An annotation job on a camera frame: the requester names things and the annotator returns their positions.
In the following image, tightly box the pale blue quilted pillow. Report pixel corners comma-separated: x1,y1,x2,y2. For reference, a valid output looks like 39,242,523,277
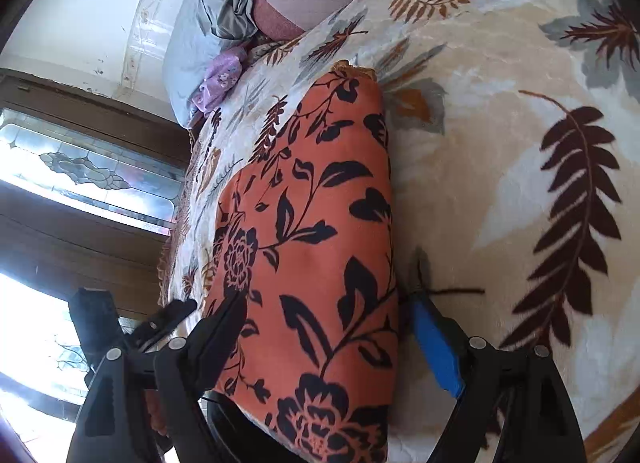
162,0,251,129

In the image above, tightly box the purple floral cloth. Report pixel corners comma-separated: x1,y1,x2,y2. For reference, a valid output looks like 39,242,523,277
189,48,251,116

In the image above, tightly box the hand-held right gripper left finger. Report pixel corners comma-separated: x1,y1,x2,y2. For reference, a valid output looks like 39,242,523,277
65,288,251,463

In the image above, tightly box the stained glass window pane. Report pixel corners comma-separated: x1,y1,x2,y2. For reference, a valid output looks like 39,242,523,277
0,108,186,236

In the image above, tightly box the dark wooden window frame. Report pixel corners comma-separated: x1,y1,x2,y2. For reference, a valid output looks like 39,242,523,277
0,68,201,324

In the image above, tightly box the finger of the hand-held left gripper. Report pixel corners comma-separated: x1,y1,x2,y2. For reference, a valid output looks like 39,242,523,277
67,287,123,374
131,299,198,344

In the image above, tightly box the cream leaf print fleece blanket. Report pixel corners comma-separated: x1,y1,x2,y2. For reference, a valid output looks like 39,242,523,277
157,0,640,463

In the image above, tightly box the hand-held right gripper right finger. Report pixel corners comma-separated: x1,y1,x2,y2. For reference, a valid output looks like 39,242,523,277
407,294,587,463

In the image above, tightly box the orange floral garment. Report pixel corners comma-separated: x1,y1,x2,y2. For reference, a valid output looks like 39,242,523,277
202,60,401,463

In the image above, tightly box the clear window pane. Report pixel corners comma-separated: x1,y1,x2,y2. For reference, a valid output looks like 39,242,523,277
0,270,106,454

